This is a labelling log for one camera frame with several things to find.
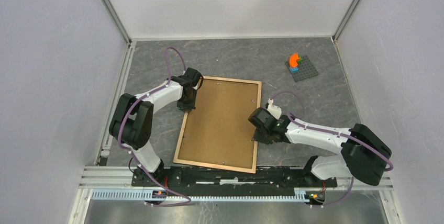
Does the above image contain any brown cardboard backing board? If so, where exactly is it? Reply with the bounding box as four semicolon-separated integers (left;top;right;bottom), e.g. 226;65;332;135
176;79;260;170

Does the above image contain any wooden picture frame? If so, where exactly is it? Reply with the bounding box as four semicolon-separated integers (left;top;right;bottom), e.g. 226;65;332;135
172;75;263;175

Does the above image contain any blue building block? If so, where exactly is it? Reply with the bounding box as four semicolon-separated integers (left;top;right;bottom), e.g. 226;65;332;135
289;67;299;74

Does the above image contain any grey building block baseplate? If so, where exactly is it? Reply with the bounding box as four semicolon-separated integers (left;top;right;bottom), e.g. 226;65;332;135
284;55;319;82

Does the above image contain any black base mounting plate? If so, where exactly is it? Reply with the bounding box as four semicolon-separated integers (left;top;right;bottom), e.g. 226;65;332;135
131;165;338;197

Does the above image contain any orange arch block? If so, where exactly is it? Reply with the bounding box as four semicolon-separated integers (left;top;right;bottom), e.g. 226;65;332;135
288;53;301;69

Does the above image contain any white slotted cable duct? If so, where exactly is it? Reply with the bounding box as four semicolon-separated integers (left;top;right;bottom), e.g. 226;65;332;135
91;189;309;203

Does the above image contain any aluminium rail frame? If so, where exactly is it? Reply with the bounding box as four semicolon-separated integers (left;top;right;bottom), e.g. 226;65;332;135
79;164;393;195

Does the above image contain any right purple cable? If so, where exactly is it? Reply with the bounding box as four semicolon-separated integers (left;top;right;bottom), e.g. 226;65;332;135
270;91;395;208

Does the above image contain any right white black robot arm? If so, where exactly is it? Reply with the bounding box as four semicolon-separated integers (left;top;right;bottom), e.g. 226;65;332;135
248;107;394;186

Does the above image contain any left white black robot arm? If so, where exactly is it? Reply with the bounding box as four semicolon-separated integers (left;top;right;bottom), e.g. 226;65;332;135
108;68;205;186

